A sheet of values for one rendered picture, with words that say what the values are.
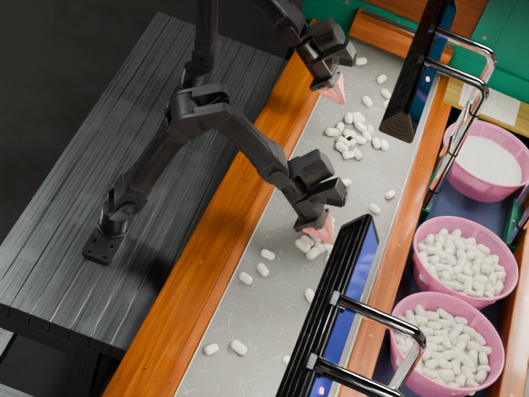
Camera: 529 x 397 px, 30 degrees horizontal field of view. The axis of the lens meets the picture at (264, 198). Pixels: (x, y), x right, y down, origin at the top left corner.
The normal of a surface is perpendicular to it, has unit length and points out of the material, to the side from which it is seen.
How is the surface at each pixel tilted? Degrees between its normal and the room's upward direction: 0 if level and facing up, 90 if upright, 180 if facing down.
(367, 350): 0
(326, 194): 90
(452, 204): 0
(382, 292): 0
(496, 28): 90
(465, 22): 90
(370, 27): 90
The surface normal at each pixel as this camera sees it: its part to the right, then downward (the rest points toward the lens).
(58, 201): 0.26, -0.70
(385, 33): -0.30, 0.60
